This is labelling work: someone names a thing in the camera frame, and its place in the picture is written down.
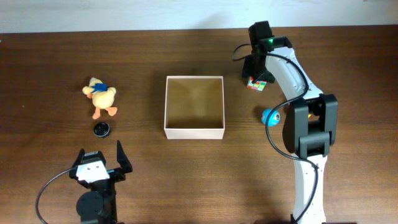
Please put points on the blue number ten ball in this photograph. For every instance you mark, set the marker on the blue number ten ball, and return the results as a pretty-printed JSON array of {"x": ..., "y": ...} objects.
[{"x": 271, "y": 120}]

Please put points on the black round knob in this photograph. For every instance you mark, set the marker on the black round knob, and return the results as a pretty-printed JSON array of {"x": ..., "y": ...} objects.
[{"x": 101, "y": 130}]

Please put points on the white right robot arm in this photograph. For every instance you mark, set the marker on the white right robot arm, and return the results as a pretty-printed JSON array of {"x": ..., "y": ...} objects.
[{"x": 310, "y": 124}]

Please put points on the multicoloured puzzle cube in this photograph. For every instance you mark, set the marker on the multicoloured puzzle cube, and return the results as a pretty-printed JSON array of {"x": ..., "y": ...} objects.
[{"x": 258, "y": 85}]

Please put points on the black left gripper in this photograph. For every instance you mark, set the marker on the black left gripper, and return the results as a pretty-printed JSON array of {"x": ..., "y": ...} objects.
[{"x": 126, "y": 165}]

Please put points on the pink open box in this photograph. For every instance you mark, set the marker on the pink open box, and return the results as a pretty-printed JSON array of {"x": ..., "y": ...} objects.
[{"x": 194, "y": 107}]

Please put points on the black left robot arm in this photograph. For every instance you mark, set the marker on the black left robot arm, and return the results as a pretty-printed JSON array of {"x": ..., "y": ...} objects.
[{"x": 98, "y": 204}]

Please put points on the yellow plush duck toy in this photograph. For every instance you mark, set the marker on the yellow plush duck toy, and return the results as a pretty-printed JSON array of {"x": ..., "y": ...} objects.
[{"x": 102, "y": 97}]

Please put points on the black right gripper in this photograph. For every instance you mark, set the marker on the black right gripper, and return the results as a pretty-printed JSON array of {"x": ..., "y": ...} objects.
[{"x": 257, "y": 73}]

